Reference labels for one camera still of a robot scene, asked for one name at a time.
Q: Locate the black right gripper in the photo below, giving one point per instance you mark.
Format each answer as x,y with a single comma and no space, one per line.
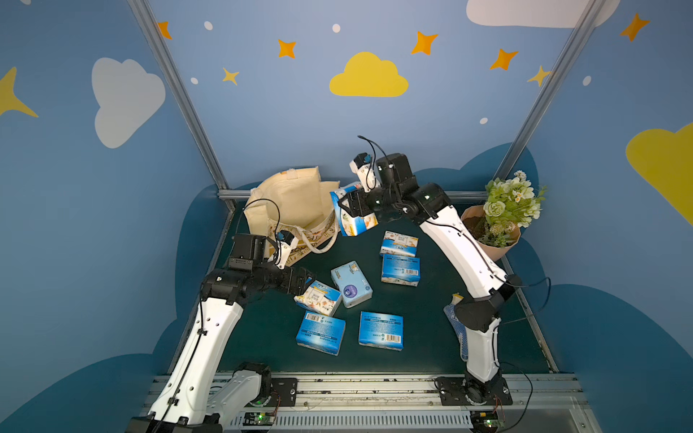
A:
353,203

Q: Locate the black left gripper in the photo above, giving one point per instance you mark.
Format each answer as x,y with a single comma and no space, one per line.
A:
298,280

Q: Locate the tissue pack cream top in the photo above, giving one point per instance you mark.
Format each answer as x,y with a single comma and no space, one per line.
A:
399,244

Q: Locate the tissue pack cream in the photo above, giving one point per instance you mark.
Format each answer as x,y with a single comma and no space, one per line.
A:
320,298
354,222
399,244

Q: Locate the blue tissue pack barcode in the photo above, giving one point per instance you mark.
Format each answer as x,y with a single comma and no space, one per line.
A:
400,270

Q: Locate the beige canvas tote bag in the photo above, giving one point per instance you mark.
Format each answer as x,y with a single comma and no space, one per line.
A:
299,202

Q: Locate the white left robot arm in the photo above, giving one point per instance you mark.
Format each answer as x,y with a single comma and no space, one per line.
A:
185,404

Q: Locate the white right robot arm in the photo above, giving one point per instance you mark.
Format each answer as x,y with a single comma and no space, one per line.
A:
488,288

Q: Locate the light blue tissue pack purple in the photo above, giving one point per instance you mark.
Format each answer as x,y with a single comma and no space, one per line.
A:
352,284

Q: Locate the potted green white flowers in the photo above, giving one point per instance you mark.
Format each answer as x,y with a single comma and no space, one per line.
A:
511,206

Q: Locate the blue dotted work glove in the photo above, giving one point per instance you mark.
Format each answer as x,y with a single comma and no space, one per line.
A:
459,329

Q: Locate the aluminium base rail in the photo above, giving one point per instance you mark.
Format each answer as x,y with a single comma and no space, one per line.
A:
395,402

